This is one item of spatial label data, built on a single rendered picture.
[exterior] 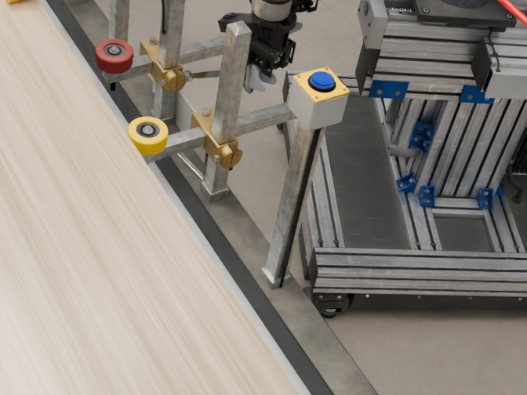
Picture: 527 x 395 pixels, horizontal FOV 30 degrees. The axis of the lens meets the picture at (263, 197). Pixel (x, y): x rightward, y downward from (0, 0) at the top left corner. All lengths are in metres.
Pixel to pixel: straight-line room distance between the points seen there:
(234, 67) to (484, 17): 0.62
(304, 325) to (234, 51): 0.55
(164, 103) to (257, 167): 1.03
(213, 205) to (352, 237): 0.76
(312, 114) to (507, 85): 0.75
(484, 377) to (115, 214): 1.41
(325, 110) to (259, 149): 1.66
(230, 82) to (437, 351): 1.27
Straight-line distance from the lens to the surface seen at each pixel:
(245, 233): 2.07
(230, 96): 1.92
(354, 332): 2.85
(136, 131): 1.96
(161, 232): 1.79
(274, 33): 1.90
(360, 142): 3.08
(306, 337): 1.93
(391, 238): 2.82
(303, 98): 1.63
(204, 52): 2.25
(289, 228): 1.86
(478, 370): 2.89
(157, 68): 2.18
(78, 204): 1.82
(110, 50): 2.15
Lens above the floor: 2.25
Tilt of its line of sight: 46 degrees down
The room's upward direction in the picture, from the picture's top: 12 degrees clockwise
